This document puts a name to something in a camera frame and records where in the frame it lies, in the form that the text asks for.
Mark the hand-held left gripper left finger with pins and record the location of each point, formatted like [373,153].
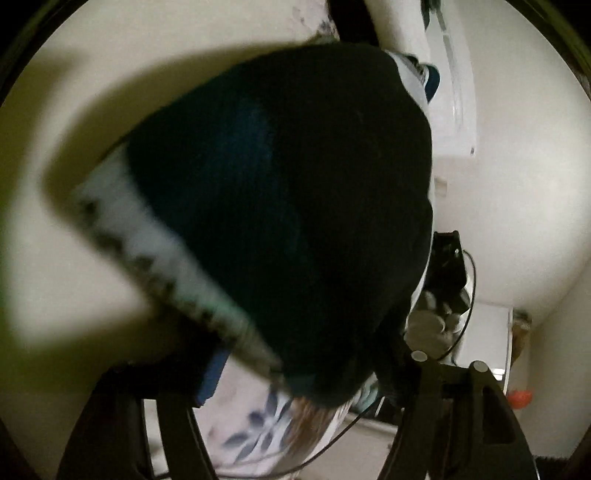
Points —
[213,378]

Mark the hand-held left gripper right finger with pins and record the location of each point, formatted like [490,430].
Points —
[443,415]

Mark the striped knit sweater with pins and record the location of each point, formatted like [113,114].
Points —
[286,207]

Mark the orange object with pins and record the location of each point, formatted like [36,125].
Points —
[519,399]

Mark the white nightstand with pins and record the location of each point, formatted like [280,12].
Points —
[489,332]

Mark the black device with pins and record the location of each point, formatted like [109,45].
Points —
[448,263]

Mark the white air conditioner unit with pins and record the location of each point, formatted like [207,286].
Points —
[455,92]

